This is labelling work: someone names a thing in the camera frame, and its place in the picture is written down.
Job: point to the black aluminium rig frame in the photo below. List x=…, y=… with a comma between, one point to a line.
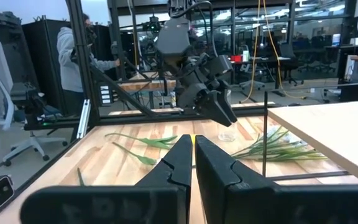
x=82, y=62

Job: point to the person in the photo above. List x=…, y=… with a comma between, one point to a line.
x=68, y=62

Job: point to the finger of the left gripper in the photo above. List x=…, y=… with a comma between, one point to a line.
x=217, y=109
x=230, y=102

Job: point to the silver aluminium extrusion bar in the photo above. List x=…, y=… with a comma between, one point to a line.
x=83, y=119

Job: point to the black office chair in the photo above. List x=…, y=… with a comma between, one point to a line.
x=289, y=59

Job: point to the black partition panel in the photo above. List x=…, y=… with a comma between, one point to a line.
x=42, y=62

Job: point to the red box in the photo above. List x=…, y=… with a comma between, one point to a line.
x=236, y=58

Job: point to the background wooden workbench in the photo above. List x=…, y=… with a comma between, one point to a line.
x=148, y=84

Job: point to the wooden shelf with black legs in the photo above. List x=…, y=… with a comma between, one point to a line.
x=337, y=133

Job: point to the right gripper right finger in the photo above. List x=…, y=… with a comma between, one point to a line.
x=228, y=193

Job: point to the black labelled switch box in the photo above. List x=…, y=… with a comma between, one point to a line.
x=106, y=95

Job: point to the smooth clear glass vase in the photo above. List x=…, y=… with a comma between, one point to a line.
x=227, y=136

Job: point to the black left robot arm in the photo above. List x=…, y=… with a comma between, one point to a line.
x=172, y=37

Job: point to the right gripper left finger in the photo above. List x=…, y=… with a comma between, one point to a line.
x=166, y=193

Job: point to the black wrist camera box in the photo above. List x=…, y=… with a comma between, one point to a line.
x=221, y=65

